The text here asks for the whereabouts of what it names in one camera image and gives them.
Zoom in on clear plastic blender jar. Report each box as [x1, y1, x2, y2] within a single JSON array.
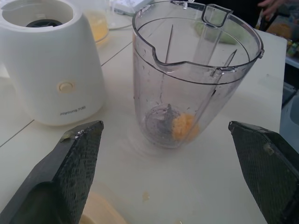
[[132, 0, 265, 149]]

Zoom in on pale yellow round lid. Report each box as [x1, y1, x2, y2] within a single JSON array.
[[82, 191, 128, 224]]

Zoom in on orange segment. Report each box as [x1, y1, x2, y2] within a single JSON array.
[[172, 112, 201, 142]]

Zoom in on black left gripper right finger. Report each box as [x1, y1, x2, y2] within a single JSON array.
[[228, 120, 299, 224]]

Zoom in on bystander hand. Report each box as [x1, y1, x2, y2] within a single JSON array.
[[257, 0, 281, 15]]

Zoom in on white blender base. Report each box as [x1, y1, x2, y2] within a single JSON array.
[[0, 0, 105, 126]]

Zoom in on clear glass dish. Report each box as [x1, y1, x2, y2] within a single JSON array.
[[107, 4, 134, 30]]

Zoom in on glass of orange juice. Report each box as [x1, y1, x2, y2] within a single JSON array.
[[83, 9, 110, 46]]

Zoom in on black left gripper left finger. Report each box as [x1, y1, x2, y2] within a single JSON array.
[[0, 120, 104, 224]]

